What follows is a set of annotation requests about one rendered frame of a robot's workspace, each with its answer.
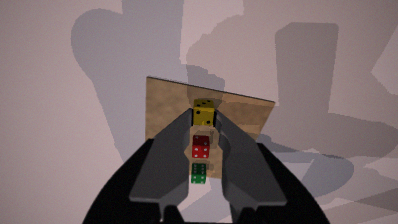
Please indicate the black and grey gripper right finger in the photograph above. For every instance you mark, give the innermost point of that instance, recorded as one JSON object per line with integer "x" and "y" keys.
{"x": 254, "y": 177}

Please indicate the tan mat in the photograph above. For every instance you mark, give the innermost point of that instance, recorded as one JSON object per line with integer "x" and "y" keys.
{"x": 167, "y": 100}

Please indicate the yellow die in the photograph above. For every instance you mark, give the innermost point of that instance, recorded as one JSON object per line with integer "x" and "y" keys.
{"x": 203, "y": 112}

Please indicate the dark red die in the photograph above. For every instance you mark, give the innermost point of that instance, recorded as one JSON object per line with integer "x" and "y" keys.
{"x": 200, "y": 146}

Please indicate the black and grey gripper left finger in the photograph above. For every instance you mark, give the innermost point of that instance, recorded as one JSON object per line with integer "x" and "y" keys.
{"x": 155, "y": 176}

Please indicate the green die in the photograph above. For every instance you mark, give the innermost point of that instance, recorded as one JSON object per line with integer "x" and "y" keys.
{"x": 198, "y": 173}

